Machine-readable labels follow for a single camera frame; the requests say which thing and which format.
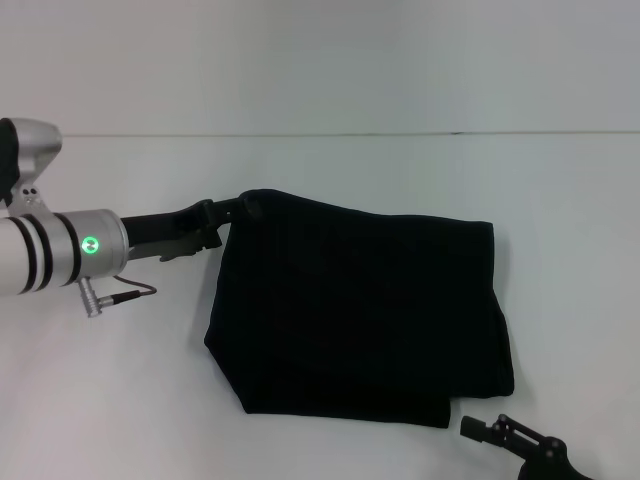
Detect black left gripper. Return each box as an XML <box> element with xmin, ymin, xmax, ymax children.
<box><xmin>119</xmin><ymin>192</ymin><xmax>264</xmax><ymax>264</ymax></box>

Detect black shirt with white print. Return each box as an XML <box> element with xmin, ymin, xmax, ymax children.
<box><xmin>203</xmin><ymin>188</ymin><xmax>516</xmax><ymax>431</ymax></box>

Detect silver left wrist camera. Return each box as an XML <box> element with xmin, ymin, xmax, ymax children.
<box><xmin>0</xmin><ymin>116</ymin><xmax>64</xmax><ymax>219</ymax></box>

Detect left arm gripper cable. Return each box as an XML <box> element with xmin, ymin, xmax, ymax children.
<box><xmin>76</xmin><ymin>276</ymin><xmax>159</xmax><ymax>320</ymax></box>

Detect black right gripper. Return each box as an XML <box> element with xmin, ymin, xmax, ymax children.
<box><xmin>458</xmin><ymin>412</ymin><xmax>601</xmax><ymax>480</ymax></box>

